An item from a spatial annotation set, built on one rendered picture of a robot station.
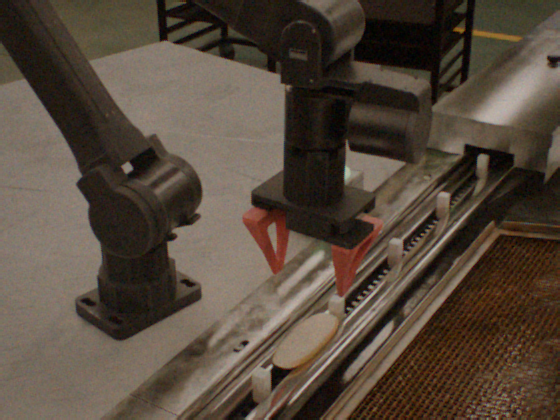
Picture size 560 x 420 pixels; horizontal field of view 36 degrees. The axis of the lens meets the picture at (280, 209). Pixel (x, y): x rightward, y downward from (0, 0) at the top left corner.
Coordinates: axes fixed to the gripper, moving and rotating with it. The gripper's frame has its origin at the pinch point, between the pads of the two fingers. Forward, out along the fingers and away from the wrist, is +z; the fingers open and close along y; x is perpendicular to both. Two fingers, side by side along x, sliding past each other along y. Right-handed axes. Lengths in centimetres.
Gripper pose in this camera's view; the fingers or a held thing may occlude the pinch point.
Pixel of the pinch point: (310, 276)
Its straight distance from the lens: 85.0
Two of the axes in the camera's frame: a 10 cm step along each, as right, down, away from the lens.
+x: 5.3, -3.9, 7.5
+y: 8.5, 2.6, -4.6
